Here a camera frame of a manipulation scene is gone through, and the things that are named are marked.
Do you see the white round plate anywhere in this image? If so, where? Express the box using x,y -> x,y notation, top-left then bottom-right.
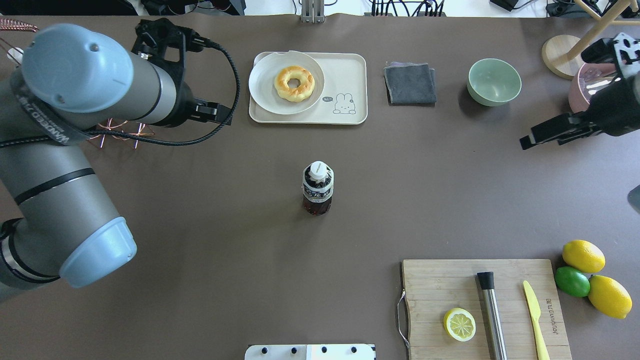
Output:
249,50 -> 325,116

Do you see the beige rabbit tray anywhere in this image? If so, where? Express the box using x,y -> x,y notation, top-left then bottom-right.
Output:
248,52 -> 368,125

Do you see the pink ice bowl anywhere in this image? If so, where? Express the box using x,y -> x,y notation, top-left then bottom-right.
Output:
567,63 -> 617,113

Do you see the whole lemon lower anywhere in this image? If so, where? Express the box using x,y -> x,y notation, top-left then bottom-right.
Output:
587,275 -> 633,319

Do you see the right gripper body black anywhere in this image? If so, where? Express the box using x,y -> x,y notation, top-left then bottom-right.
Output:
580,32 -> 640,137

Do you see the aluminium frame post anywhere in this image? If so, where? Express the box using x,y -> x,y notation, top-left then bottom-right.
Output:
301,0 -> 326,24

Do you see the whole lemon upper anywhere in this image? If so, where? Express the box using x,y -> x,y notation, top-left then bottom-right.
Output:
561,239 -> 606,274

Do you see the tea bottle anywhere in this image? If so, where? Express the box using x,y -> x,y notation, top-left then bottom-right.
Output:
6,47 -> 24,67
302,161 -> 335,215

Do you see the metal ice scoop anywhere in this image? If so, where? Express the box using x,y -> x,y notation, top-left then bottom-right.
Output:
583,76 -> 615,98

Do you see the green lime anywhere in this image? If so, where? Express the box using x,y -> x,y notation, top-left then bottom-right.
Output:
554,266 -> 591,297

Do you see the grey folded cloth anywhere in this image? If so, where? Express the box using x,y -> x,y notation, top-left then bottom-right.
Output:
383,61 -> 437,106

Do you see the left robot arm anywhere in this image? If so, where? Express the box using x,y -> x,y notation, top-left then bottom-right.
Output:
0,18 -> 237,301

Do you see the copper wire bottle rack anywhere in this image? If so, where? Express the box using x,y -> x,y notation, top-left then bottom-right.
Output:
1,17 -> 154,149

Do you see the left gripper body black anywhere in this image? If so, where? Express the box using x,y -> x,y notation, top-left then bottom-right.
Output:
131,18 -> 206,128

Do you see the bamboo cutting board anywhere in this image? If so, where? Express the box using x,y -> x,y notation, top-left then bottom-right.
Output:
402,259 -> 572,360

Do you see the tea bottle front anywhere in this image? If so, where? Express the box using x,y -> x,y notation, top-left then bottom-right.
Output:
302,161 -> 335,215

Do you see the glazed donut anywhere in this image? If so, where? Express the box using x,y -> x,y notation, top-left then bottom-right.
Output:
273,65 -> 316,103

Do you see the yellow plastic knife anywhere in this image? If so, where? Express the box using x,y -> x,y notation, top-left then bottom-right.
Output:
522,280 -> 551,360

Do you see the green bowl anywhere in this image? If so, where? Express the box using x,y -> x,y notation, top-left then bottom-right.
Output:
466,58 -> 522,107

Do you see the half lemon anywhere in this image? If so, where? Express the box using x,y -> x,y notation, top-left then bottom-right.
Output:
443,307 -> 477,342

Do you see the whole lemon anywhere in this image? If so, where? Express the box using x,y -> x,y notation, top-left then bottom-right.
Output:
561,239 -> 606,274
587,275 -> 633,319

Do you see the steel muddler black tip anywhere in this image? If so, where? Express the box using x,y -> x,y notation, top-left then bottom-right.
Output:
477,271 -> 508,360

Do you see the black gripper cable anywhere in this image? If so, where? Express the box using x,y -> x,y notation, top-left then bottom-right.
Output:
0,37 -> 241,149

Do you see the tea bottle far left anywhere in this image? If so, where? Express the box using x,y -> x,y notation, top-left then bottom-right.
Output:
6,47 -> 24,67

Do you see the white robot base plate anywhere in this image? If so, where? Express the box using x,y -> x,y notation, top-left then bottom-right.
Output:
244,343 -> 377,360

